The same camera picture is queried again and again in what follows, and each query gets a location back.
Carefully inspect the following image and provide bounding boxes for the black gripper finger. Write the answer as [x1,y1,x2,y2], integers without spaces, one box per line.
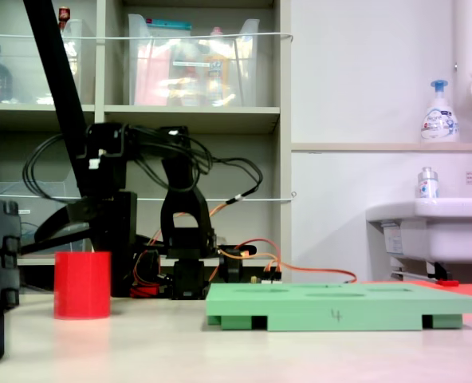
[33,196,102,243]
[108,190,139,257]

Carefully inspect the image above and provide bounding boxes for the red octagonal pillar block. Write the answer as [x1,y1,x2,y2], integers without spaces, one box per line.
[53,251,112,321]

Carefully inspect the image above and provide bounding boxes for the clear empty plastic bin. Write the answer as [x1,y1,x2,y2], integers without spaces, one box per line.
[0,181,92,259]

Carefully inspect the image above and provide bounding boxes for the thin black tripod brace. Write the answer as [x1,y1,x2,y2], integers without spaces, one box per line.
[18,227,94,256]

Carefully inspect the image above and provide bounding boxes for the beige shelf unit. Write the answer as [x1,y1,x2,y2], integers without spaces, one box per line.
[0,0,293,297]

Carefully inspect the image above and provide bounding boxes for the black tripod leg tube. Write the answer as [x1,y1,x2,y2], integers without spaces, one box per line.
[22,0,138,298]

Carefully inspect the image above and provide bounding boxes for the clear bin with dark bottle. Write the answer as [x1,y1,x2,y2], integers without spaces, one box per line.
[0,18,85,105]

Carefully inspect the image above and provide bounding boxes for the clear bin with supplies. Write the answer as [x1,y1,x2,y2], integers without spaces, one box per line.
[127,14,262,108]

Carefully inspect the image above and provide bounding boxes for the orange labelled detergent bottle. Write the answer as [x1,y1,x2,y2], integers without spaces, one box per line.
[203,26,232,107]

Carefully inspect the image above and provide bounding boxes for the green shape sorter board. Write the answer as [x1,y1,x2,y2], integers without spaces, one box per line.
[204,282,472,333]

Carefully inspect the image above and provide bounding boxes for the small clear sanitizer bottle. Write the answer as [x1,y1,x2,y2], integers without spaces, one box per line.
[415,166,440,199]

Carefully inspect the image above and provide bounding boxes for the white sink basin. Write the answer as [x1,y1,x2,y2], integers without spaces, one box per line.
[365,196,472,281]

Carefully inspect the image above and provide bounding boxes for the white soap pump bottle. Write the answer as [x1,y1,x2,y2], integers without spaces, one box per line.
[420,79,460,144]

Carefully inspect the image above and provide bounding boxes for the black gripper cable loops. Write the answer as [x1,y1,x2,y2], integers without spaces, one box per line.
[22,133,89,201]

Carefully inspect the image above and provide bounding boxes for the long black cable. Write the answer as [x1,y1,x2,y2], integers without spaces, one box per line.
[132,125,265,201]

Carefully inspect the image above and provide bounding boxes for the white shelf guard cord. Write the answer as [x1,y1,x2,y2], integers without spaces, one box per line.
[0,31,295,42]
[0,191,297,203]

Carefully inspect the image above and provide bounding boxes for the circuit board with wires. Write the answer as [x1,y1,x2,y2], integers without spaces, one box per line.
[250,272,283,286]

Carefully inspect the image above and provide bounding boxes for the long orange wire loop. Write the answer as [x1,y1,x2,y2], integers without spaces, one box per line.
[277,261,359,285]

